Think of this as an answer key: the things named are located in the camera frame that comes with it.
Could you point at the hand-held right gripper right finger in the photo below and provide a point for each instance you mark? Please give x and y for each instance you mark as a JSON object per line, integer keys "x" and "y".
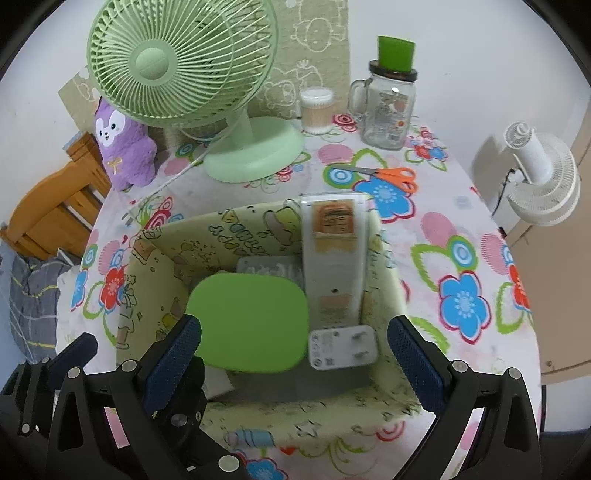
{"x": 415, "y": 364}

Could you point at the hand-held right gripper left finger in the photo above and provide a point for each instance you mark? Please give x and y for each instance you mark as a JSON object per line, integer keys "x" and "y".
{"x": 175, "y": 360}

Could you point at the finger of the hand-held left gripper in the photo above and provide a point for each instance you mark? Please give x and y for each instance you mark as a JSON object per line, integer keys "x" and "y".
{"x": 184, "y": 434}
{"x": 78, "y": 349}

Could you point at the small white cube box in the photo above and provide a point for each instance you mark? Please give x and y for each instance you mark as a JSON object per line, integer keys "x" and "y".
{"x": 217, "y": 383}

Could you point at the white charger adapter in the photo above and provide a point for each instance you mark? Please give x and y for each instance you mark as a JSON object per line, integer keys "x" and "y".
{"x": 341, "y": 348}

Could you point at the green rounded tray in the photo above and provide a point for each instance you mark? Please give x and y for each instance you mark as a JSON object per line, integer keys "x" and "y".
{"x": 244, "y": 323}

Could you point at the cartoon print fabric storage box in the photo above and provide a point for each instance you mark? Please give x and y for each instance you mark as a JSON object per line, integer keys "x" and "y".
{"x": 194, "y": 240}

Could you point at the clear plastic rectangular case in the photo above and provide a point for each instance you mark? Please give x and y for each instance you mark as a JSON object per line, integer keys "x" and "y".
{"x": 332, "y": 258}

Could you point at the grey plaid pillow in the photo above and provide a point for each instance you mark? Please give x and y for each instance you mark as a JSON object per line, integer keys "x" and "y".
{"x": 34, "y": 309}

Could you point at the wooden bed headboard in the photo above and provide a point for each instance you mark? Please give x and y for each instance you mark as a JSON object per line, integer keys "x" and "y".
{"x": 51, "y": 207}

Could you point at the floral tablecloth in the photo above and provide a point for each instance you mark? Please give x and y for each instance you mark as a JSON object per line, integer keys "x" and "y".
{"x": 443, "y": 221}

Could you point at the small black box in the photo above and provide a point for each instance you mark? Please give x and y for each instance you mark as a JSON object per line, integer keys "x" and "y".
{"x": 502, "y": 231}

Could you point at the beige door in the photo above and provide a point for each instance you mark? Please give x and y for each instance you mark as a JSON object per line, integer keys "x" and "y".
{"x": 568, "y": 300}

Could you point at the purple plush toy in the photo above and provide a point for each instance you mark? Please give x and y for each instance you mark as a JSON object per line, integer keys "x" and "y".
{"x": 124, "y": 147}

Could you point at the white standing fan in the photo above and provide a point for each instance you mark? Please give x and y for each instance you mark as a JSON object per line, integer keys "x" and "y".
{"x": 540, "y": 170}

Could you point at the glass jar mug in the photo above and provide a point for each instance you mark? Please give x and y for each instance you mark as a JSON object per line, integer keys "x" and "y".
{"x": 388, "y": 115}

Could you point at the cotton swab jar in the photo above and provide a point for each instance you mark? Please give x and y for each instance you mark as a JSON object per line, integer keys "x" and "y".
{"x": 317, "y": 110}

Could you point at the green desk fan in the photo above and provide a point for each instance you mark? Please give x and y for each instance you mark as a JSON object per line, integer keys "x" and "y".
{"x": 152, "y": 64}

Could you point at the green plastic cup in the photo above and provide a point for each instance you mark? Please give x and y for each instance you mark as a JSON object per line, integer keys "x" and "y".
{"x": 395, "y": 53}

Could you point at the beige patterned panel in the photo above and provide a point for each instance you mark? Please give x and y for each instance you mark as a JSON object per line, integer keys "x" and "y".
{"x": 318, "y": 55}

